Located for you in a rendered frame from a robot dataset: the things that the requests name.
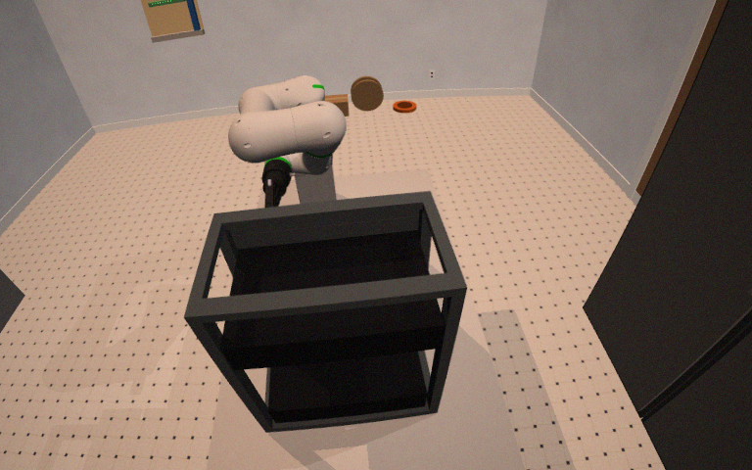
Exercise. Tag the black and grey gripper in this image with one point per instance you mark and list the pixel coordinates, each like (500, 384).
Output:
(276, 183)

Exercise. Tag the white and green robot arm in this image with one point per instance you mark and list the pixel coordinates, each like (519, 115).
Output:
(270, 137)

